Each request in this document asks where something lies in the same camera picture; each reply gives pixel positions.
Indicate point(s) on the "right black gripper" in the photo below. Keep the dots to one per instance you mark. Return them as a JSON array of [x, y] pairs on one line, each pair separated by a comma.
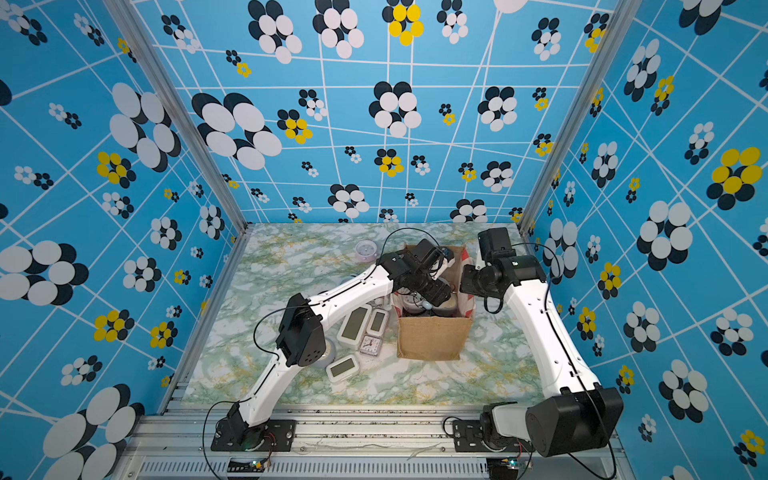
[[467, 282]]

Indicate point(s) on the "small clear square clock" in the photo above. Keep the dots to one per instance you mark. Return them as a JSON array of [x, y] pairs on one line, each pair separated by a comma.
[[371, 346]]

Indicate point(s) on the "lowest white digital clock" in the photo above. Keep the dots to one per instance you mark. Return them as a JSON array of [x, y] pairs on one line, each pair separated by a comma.
[[343, 368]]

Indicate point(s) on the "pink round alarm clock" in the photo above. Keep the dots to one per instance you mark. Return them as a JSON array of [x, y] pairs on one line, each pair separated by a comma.
[[366, 251]]

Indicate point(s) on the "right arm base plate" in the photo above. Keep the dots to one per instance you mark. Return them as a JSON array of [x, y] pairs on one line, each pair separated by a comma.
[[467, 436]]

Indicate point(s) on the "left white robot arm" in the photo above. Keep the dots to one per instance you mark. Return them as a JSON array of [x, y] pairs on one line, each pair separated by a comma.
[[301, 333]]

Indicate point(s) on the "small white digital clock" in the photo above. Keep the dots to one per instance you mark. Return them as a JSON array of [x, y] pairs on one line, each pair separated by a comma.
[[377, 323]]

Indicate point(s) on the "white twin-bell alarm clock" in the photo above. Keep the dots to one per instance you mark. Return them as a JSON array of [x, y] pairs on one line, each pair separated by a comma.
[[412, 304]]

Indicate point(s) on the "green circuit board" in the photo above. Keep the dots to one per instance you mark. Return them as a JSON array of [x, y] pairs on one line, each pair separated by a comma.
[[247, 466], [502, 468]]

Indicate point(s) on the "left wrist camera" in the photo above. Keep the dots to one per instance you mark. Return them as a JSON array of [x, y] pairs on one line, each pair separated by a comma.
[[444, 262]]

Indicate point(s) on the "grey round beige-face clock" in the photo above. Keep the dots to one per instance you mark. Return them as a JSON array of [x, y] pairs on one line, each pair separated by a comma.
[[448, 309]]

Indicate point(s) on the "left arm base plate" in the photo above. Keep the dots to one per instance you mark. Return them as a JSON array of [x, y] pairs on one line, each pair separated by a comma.
[[233, 435]]

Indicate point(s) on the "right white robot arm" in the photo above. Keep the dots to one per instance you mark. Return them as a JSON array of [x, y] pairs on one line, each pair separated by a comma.
[[577, 413]]

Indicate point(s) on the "grey round clock wire handle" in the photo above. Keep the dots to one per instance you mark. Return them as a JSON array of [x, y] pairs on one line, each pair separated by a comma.
[[329, 355]]

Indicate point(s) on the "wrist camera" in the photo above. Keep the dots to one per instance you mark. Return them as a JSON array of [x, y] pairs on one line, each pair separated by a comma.
[[480, 259], [444, 262]]

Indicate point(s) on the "right green circuit board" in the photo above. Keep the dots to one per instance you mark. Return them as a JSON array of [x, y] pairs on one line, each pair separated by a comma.
[[502, 468]]

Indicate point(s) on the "large white digital clock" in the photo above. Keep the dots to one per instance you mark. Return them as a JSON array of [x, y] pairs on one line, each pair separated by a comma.
[[354, 327]]

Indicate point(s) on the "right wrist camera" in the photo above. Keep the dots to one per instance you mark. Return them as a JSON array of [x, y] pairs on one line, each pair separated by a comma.
[[480, 259]]

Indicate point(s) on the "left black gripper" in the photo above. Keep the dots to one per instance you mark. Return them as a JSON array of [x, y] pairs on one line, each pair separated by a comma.
[[439, 293]]

